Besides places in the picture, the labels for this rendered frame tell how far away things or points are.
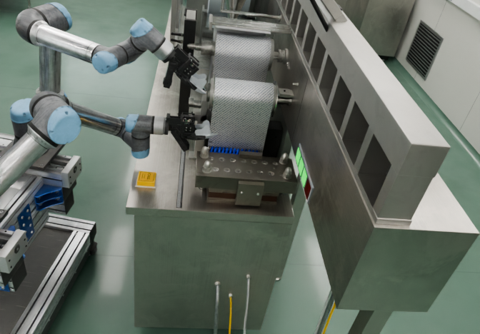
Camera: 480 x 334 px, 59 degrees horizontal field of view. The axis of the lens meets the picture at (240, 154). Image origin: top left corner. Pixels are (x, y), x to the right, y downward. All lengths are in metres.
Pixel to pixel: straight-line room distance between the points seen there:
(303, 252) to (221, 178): 1.34
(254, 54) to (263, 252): 0.85
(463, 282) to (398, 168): 2.36
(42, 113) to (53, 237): 1.16
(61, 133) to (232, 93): 0.64
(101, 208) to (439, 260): 2.30
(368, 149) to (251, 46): 0.96
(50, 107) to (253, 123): 0.76
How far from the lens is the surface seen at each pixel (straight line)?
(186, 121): 1.69
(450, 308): 3.02
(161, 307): 2.16
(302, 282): 2.71
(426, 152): 0.89
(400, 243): 1.04
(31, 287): 2.38
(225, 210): 1.69
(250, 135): 1.77
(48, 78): 2.02
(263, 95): 1.69
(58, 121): 1.48
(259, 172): 1.70
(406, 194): 0.95
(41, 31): 1.75
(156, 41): 1.60
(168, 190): 1.76
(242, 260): 1.89
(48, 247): 2.53
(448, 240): 1.09
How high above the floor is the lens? 2.06
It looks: 35 degrees down
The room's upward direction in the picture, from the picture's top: 10 degrees clockwise
